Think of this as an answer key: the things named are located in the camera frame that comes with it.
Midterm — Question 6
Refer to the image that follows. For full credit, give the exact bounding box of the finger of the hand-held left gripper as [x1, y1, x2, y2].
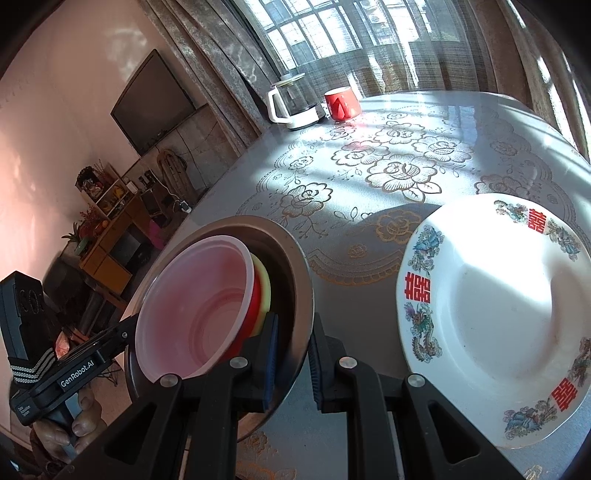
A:
[58, 313, 140, 365]

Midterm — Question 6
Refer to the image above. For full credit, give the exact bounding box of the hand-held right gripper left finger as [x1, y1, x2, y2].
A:
[53, 313, 281, 480]

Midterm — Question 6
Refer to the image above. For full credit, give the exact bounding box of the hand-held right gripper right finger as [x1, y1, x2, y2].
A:
[309, 318, 527, 480]

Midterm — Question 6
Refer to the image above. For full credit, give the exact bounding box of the yellow bowl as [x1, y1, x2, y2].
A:
[252, 254, 274, 333]

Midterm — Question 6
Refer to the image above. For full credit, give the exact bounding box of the red bowl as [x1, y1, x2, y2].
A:
[135, 235, 264, 381]

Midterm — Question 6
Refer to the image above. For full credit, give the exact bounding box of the stainless steel bowl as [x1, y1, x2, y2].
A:
[124, 215, 315, 444]

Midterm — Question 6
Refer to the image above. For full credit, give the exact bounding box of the white plate with red print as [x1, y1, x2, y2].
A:
[396, 193, 591, 450]

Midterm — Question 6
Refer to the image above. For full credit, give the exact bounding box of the person's left hand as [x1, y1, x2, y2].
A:
[30, 390, 105, 464]

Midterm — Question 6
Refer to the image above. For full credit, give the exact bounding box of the wooden cabinet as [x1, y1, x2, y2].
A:
[62, 159, 158, 296]

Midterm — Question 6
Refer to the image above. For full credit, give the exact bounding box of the wicker rack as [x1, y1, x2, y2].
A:
[156, 149, 195, 197]

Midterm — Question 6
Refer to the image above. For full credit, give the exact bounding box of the red mug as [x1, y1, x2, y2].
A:
[324, 86, 362, 122]

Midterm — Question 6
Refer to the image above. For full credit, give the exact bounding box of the grey heavy curtain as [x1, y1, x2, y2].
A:
[462, 0, 591, 162]
[143, 0, 287, 153]

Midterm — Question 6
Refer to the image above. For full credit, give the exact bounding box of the sheer mesh curtain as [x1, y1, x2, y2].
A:
[231, 0, 499, 100]

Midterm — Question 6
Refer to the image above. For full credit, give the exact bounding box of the barred window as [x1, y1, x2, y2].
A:
[249, 0, 462, 65]

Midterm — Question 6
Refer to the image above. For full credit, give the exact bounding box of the black wall television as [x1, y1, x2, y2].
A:
[111, 49, 209, 156]

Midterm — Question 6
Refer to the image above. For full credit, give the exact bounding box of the glass kettle with white handle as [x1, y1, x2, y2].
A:
[268, 73, 326, 131]

